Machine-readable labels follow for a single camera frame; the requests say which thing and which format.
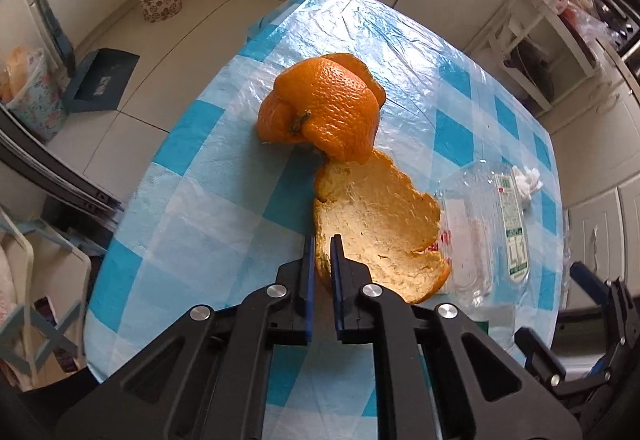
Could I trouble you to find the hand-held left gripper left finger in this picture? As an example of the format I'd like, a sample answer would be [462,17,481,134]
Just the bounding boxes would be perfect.
[55,234,317,440]

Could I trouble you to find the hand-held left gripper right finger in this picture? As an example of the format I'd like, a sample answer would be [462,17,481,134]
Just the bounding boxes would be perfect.
[330,234,583,440]

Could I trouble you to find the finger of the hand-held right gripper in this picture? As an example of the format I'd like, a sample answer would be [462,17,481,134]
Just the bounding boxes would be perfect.
[570,261,640,373]
[515,327,626,416]

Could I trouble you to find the orange peel with stem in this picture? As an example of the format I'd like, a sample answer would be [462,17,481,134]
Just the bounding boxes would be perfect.
[256,53,452,305]

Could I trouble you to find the white corner base cabinet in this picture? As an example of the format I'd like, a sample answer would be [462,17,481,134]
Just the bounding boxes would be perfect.
[540,40,640,281]

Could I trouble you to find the crumpled white tissue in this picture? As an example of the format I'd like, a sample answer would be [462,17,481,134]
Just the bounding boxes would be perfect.
[512,165,544,199]

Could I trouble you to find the clear plastic packaging with label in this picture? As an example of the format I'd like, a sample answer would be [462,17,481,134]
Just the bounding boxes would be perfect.
[434,159,532,308]

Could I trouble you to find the blue checked plastic tablecloth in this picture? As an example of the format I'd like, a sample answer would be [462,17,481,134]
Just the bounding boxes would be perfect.
[82,0,566,440]

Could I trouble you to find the black frying pan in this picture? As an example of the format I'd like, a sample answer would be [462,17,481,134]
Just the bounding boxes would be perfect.
[505,40,557,97]

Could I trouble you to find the white storage trolley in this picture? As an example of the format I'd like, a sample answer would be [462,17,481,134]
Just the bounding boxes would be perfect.
[465,0,601,116]

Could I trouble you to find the plastic bags with red contents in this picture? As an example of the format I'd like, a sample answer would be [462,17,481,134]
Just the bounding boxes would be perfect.
[545,0,617,41]

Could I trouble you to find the floral bucket with plastic bag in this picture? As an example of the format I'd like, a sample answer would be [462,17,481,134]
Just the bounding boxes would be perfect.
[0,48,68,143]

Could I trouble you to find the light blue shelf frame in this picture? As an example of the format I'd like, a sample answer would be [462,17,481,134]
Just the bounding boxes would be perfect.
[0,205,93,371]

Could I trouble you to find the blue long-handled dustpan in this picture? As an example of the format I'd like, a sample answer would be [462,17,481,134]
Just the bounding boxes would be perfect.
[47,0,141,113]

